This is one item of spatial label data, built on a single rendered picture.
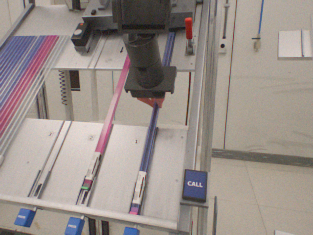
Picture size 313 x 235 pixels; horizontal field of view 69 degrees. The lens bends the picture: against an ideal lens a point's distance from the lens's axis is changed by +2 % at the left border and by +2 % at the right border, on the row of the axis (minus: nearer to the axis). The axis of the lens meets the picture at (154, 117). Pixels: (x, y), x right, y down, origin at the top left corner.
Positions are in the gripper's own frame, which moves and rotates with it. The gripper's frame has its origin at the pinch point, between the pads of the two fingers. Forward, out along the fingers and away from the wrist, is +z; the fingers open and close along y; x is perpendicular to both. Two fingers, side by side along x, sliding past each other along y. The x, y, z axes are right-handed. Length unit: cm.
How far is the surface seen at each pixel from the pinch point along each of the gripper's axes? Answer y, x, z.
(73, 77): 51, -35, 29
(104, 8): 20.7, -30.7, -6.1
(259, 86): -56, -120, 132
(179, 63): -3.7, -14.2, 0.7
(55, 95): 164, -111, 143
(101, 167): 9.6, 16.6, 1.0
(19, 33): 56, -29, 0
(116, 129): 8.7, 7.2, 0.9
